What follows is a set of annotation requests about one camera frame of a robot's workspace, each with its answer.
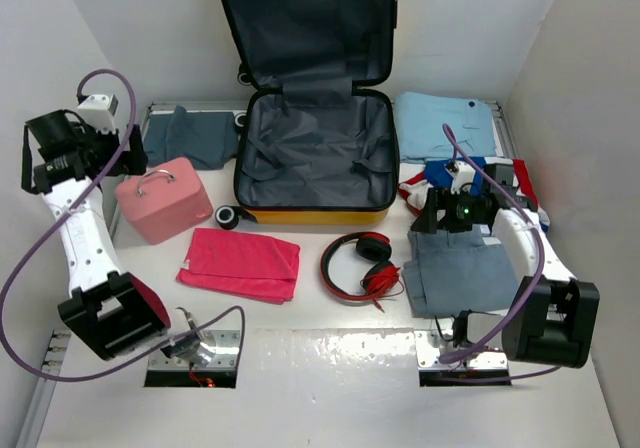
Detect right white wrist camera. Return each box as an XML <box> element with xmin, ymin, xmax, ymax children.
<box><xmin>445</xmin><ymin>160</ymin><xmax>476</xmax><ymax>194</ymax></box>

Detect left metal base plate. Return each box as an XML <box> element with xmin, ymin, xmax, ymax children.
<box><xmin>147</xmin><ymin>330</ymin><xmax>241</xmax><ymax>372</ymax></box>

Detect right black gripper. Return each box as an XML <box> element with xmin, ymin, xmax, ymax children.
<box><xmin>411</xmin><ymin>187</ymin><xmax>484</xmax><ymax>234</ymax></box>

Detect dark grey-blue garment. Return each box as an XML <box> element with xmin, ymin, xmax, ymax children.
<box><xmin>143</xmin><ymin>105</ymin><xmax>239</xmax><ymax>171</ymax></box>

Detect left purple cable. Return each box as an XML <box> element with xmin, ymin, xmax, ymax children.
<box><xmin>0</xmin><ymin>68</ymin><xmax>247</xmax><ymax>382</ymax></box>

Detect metal base plate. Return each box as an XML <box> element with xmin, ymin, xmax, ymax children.
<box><xmin>415</xmin><ymin>329</ymin><xmax>510</xmax><ymax>373</ymax></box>
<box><xmin>147</xmin><ymin>330</ymin><xmax>241</xmax><ymax>372</ymax></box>

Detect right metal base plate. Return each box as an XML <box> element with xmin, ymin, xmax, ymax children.
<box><xmin>415</xmin><ymin>329</ymin><xmax>510</xmax><ymax>373</ymax></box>

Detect red and black headphones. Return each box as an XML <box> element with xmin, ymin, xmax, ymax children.
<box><xmin>319</xmin><ymin>231</ymin><xmax>404</xmax><ymax>313</ymax></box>

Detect purple cable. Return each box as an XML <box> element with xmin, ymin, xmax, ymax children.
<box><xmin>0</xmin><ymin>68</ymin><xmax>247</xmax><ymax>382</ymax></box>
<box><xmin>437</xmin><ymin>123</ymin><xmax>564</xmax><ymax>386</ymax></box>

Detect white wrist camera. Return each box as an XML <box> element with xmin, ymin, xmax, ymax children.
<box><xmin>77</xmin><ymin>94</ymin><xmax>119</xmax><ymax>134</ymax></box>
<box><xmin>445</xmin><ymin>160</ymin><xmax>476</xmax><ymax>194</ymax></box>

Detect light blue folded shirt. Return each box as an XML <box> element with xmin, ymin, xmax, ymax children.
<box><xmin>394</xmin><ymin>92</ymin><xmax>496</xmax><ymax>164</ymax></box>

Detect pink cosmetic case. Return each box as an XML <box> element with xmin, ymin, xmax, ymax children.
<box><xmin>115</xmin><ymin>157</ymin><xmax>213</xmax><ymax>245</ymax></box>

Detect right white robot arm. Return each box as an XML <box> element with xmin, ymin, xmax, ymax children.
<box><xmin>400</xmin><ymin>160</ymin><xmax>600</xmax><ymax>368</ymax></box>

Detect light blue denim jeans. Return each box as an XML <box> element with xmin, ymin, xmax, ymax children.
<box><xmin>403</xmin><ymin>225</ymin><xmax>520</xmax><ymax>318</ymax></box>

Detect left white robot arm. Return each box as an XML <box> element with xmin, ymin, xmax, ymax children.
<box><xmin>21</xmin><ymin>110</ymin><xmax>171</xmax><ymax>360</ymax></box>

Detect yellow suitcase with grey lining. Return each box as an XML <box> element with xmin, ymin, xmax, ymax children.
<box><xmin>220</xmin><ymin>0</ymin><xmax>400</xmax><ymax>225</ymax></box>

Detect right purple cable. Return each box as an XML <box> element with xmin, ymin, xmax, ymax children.
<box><xmin>437</xmin><ymin>123</ymin><xmax>564</xmax><ymax>386</ymax></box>

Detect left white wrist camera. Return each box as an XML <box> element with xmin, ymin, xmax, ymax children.
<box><xmin>77</xmin><ymin>94</ymin><xmax>119</xmax><ymax>134</ymax></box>

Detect pink towel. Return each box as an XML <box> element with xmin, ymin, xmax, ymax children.
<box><xmin>176</xmin><ymin>228</ymin><xmax>300</xmax><ymax>304</ymax></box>

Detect red white blue shirt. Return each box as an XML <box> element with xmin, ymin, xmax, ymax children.
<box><xmin>398</xmin><ymin>157</ymin><xmax>551</xmax><ymax>232</ymax></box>

